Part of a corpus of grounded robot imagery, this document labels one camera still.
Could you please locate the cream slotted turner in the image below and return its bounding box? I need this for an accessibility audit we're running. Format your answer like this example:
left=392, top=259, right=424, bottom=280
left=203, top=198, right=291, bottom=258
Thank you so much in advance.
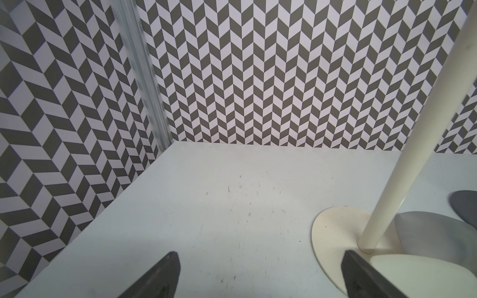
left=370, top=255, right=477, bottom=298

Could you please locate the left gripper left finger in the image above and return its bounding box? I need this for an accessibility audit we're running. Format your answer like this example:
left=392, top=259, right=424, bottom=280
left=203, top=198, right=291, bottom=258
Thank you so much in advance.
left=118, top=252, right=181, bottom=298

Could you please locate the dark grey utensil rack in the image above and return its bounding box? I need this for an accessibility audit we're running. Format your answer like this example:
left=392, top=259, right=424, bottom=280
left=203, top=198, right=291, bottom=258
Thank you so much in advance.
left=448, top=190, right=477, bottom=228

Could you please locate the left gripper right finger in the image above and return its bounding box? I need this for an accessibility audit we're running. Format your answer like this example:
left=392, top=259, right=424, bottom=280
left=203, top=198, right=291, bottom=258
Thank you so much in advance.
left=341, top=250, right=406, bottom=298

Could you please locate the cream utensil rack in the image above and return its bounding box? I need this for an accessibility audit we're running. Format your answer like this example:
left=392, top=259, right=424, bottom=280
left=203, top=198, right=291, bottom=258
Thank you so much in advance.
left=311, top=5, right=477, bottom=297

